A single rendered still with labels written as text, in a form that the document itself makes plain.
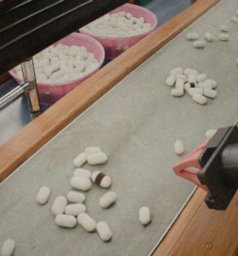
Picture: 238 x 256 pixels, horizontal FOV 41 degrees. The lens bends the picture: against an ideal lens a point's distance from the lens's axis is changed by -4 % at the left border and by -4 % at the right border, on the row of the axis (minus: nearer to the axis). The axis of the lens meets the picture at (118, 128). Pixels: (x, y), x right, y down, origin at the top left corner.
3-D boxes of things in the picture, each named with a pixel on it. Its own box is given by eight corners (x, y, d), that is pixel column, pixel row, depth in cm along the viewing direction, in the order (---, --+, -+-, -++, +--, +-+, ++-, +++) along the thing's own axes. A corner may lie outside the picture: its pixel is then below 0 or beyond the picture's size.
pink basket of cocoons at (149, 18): (168, 40, 112) (171, 16, 106) (125, 74, 96) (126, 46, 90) (107, 20, 123) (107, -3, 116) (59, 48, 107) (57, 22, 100)
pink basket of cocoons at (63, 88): (115, 64, 100) (115, 37, 93) (88, 122, 81) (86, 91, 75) (36, 54, 104) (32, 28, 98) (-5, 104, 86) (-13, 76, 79)
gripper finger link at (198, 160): (155, 162, 46) (209, 157, 39) (180, 132, 50) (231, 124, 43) (176, 197, 48) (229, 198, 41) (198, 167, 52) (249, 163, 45)
